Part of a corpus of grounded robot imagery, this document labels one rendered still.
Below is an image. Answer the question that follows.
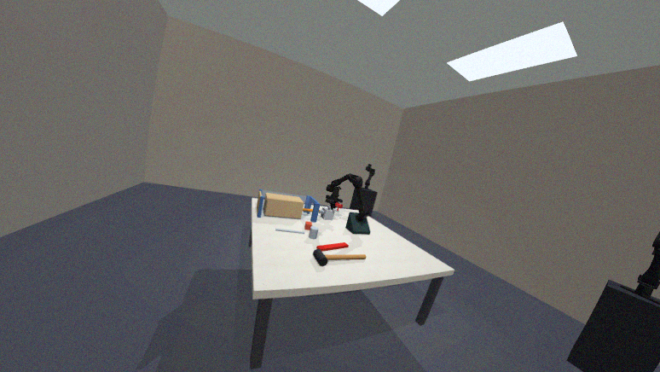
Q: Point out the hammer with wooden handle and black head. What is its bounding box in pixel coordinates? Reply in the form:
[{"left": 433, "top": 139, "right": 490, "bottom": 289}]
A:
[{"left": 312, "top": 249, "right": 366, "bottom": 267}]

